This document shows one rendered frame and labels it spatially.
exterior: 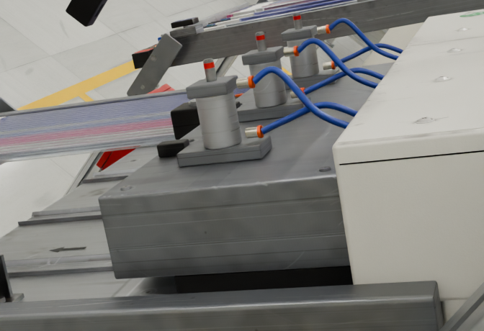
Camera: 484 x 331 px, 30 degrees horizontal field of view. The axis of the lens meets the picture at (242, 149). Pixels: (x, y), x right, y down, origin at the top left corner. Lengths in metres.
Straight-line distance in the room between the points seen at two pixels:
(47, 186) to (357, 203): 2.30
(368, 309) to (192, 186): 0.11
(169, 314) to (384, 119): 0.14
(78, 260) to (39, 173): 2.15
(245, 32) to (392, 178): 1.52
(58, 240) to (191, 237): 0.19
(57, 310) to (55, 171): 2.31
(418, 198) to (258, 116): 0.22
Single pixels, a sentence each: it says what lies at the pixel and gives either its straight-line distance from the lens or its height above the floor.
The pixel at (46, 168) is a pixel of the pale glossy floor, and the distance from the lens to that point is 2.77.
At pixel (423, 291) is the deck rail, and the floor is 1.22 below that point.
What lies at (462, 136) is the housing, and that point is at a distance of 0.41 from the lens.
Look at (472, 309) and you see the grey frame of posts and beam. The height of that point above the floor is 1.23.
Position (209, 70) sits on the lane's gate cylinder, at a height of 1.21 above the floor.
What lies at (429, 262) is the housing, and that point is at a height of 1.23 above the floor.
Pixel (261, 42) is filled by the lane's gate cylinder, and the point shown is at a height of 1.21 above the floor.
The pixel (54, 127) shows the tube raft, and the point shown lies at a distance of 1.07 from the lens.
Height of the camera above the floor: 1.37
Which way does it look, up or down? 22 degrees down
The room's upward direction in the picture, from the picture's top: 36 degrees clockwise
